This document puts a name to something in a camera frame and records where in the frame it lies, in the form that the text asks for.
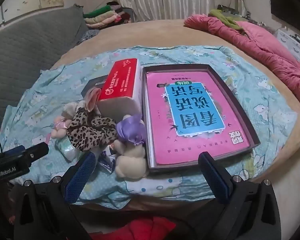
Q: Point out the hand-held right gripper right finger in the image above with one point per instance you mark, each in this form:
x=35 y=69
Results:
x=215 y=180

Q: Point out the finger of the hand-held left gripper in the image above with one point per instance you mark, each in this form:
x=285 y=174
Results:
x=37 y=153

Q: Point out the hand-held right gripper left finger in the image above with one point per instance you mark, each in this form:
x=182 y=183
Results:
x=81 y=177

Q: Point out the green patterned tissue packet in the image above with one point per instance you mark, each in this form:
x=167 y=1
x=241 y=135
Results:
x=66 y=150

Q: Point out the cream bear plush pink dress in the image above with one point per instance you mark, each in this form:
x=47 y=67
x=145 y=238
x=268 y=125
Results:
x=60 y=127

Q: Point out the leopard print scrunchie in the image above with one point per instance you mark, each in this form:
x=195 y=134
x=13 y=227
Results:
x=90 y=130

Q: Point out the cream plush with purple dress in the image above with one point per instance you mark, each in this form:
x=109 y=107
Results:
x=130 y=160

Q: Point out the cream scrunchie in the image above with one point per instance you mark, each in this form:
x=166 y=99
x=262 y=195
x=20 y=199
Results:
x=72 y=108

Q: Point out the dark shallow box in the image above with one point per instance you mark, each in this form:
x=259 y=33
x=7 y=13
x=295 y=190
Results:
x=240 y=120

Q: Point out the person's left hand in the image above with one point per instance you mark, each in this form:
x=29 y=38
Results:
x=2 y=205

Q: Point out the red clothing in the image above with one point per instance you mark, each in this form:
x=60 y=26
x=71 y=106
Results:
x=145 y=227

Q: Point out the pink and blue book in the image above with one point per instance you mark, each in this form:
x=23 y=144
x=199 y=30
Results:
x=160 y=120

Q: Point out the dark grey flat box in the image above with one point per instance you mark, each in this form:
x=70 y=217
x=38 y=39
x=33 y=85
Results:
x=92 y=85

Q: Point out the teal cartoon printed blanket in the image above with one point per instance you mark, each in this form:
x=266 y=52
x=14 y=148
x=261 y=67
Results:
x=265 y=100

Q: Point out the grey quilted sofa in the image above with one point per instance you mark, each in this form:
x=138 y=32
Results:
x=27 y=55

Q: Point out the red and white tissue box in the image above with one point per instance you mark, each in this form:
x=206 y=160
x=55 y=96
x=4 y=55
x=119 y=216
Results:
x=120 y=77

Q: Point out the floral patterned cloth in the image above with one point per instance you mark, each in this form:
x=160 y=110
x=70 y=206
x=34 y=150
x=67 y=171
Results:
x=90 y=35

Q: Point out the pink quilt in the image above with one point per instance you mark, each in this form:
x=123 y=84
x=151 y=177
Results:
x=265 y=50

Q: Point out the stack of folded clothes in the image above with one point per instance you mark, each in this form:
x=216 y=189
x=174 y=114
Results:
x=102 y=17

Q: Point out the white drawer cabinet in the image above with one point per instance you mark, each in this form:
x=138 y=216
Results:
x=290 y=45

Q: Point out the bed with tan sheet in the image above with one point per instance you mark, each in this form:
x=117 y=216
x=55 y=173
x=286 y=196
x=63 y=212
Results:
x=165 y=32

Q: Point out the green cloth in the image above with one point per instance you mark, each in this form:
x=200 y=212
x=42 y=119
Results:
x=225 y=18

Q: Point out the black wall television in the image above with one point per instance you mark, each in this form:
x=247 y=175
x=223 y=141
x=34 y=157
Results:
x=287 y=10

